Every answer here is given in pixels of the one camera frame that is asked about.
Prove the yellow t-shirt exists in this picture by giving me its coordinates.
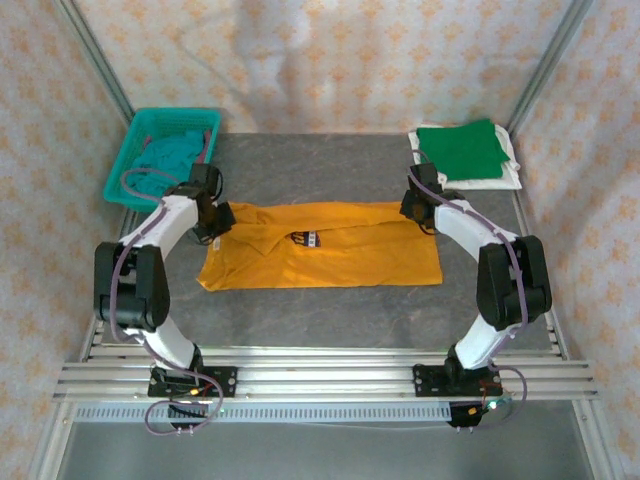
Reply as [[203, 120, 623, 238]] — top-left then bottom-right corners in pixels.
[[196, 200, 445, 291]]

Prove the green folded t-shirt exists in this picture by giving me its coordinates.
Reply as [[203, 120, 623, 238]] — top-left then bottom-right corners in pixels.
[[415, 118, 511, 182]]

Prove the teal t-shirt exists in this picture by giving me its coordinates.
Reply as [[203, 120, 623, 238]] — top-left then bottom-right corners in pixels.
[[122, 130, 211, 199]]

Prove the white folded t-shirt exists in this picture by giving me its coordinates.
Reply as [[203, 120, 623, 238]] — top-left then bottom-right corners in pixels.
[[407, 122, 523, 192]]

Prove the teal plastic basket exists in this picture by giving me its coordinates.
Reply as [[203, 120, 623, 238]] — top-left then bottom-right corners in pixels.
[[102, 107, 223, 216]]

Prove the black electronics box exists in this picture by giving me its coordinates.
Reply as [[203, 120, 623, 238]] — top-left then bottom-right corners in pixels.
[[447, 399, 511, 431]]

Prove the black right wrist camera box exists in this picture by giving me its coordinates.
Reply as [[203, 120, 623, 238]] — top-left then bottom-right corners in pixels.
[[410, 162, 441, 190]]

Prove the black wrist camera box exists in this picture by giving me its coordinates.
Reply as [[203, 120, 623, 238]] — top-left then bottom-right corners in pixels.
[[191, 162, 223, 195], [410, 162, 441, 190]]

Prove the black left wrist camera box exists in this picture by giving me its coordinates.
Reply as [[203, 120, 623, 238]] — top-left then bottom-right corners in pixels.
[[191, 162, 223, 195]]

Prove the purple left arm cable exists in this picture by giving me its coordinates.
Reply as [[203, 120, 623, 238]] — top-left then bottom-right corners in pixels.
[[110, 167, 225, 436]]

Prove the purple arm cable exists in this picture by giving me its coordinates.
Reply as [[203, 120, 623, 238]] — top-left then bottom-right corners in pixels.
[[110, 167, 225, 436], [407, 164, 531, 431]]

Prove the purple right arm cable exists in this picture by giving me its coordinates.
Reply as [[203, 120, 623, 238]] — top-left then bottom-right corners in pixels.
[[407, 164, 531, 431]]

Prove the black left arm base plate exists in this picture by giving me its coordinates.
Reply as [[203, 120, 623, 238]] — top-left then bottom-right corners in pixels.
[[148, 366, 239, 400]]

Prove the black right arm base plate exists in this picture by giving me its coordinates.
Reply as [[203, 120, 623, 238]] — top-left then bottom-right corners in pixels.
[[412, 363, 504, 400]]

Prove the aluminium frame post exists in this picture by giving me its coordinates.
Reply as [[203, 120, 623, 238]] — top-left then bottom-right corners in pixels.
[[504, 0, 594, 134], [52, 0, 136, 120]]

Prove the aluminium mounting rail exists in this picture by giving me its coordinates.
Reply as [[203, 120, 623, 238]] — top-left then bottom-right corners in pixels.
[[52, 344, 599, 401]]

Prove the grey slotted cable duct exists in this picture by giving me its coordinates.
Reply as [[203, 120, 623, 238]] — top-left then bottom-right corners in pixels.
[[74, 403, 454, 424]]

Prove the aluminium table side rail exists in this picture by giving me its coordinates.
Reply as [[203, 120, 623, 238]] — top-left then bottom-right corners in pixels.
[[514, 194, 626, 480], [29, 209, 136, 480]]

